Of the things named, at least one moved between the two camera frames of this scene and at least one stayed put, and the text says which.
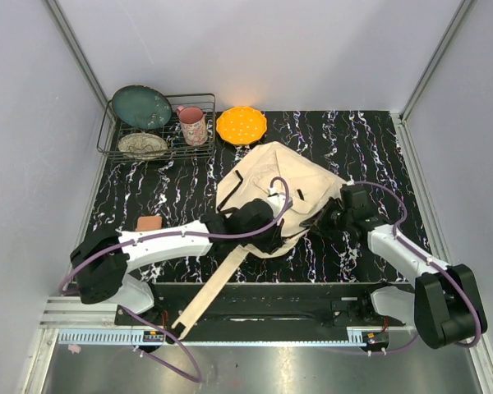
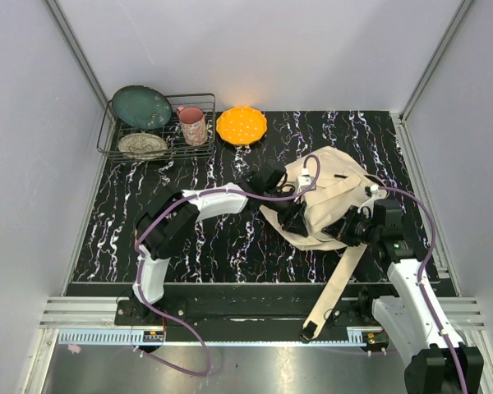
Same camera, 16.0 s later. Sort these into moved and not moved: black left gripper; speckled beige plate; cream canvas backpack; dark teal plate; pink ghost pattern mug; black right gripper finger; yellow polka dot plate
Moved: black left gripper; black right gripper finger; cream canvas backpack
Not moved: dark teal plate; speckled beige plate; pink ghost pattern mug; yellow polka dot plate
